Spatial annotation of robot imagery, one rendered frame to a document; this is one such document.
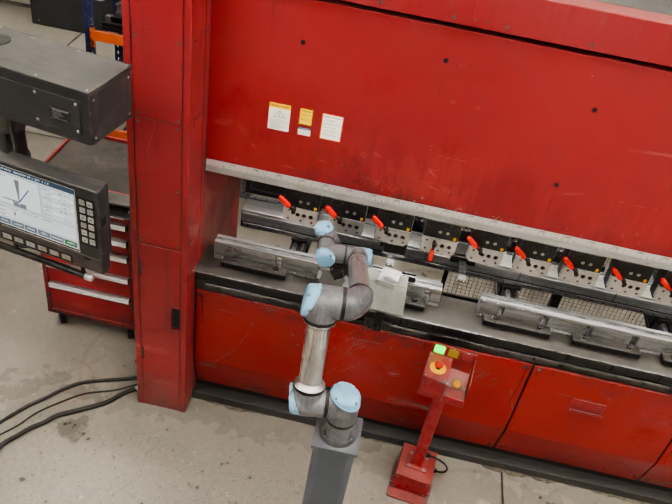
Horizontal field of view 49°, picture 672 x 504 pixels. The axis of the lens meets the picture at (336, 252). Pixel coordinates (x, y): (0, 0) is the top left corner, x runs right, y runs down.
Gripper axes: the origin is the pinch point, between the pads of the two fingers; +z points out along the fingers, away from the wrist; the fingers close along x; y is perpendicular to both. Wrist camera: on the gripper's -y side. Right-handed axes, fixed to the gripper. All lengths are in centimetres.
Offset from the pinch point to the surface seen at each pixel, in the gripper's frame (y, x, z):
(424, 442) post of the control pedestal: -2, 29, 82
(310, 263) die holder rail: 19.5, -18.9, -2.9
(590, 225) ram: -98, 6, 3
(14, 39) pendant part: 69, -8, -143
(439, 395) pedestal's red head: -18, 32, 47
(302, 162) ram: 3, -21, -53
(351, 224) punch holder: -6.0, -14.6, -19.7
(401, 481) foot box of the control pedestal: 16, 34, 100
